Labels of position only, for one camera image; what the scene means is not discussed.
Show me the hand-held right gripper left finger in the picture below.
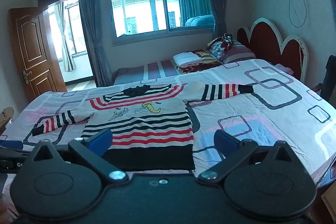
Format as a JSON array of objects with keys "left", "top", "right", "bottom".
[{"left": 31, "top": 128, "right": 129, "bottom": 186}]

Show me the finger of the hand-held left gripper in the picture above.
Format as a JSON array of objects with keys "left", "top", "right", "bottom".
[{"left": 0, "top": 140, "right": 30, "bottom": 159}]

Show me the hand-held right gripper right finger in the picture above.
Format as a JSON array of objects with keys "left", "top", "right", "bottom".
[{"left": 198, "top": 130, "right": 300, "bottom": 185}]

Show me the striped knit sweater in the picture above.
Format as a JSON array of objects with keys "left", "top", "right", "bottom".
[{"left": 32, "top": 84, "right": 255, "bottom": 172}]

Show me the light wooden chair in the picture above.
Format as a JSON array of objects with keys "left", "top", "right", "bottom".
[{"left": 0, "top": 107, "right": 15, "bottom": 135}]

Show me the patterned white bedsheet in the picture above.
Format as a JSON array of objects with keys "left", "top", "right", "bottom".
[{"left": 0, "top": 59, "right": 336, "bottom": 223}]

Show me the folded red printed blanket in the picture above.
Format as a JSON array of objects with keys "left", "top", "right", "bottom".
[{"left": 177, "top": 49, "right": 223, "bottom": 75}]

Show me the plaid striped pillow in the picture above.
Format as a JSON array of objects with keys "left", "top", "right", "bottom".
[{"left": 206, "top": 38, "right": 256, "bottom": 64}]

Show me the striped grey bed sheet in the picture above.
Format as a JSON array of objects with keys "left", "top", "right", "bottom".
[{"left": 113, "top": 59, "right": 184, "bottom": 86}]

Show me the pink cloth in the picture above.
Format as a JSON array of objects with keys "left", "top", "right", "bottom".
[{"left": 274, "top": 63, "right": 294, "bottom": 75}]

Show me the folded white cloth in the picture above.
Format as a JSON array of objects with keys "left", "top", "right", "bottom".
[{"left": 172, "top": 51, "right": 201, "bottom": 66}]

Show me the brown wooden door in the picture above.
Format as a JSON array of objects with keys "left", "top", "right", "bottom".
[{"left": 8, "top": 7, "right": 67, "bottom": 103}]

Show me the pale balcony curtain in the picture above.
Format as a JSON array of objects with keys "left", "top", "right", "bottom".
[{"left": 56, "top": 2, "right": 76, "bottom": 72}]

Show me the dark red garment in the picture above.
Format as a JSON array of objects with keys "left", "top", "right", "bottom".
[{"left": 220, "top": 33, "right": 234, "bottom": 50}]

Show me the red white-trimmed headboard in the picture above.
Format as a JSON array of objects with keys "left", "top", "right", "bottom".
[{"left": 237, "top": 18, "right": 310, "bottom": 83}]

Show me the balcony window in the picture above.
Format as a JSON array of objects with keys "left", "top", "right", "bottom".
[{"left": 49, "top": 0, "right": 88, "bottom": 62}]

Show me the wooden nightstand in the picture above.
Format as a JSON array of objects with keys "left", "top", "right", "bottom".
[{"left": 322, "top": 182, "right": 336, "bottom": 224}]

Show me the blue quilt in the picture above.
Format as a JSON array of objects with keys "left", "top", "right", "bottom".
[{"left": 185, "top": 14, "right": 215, "bottom": 27}]

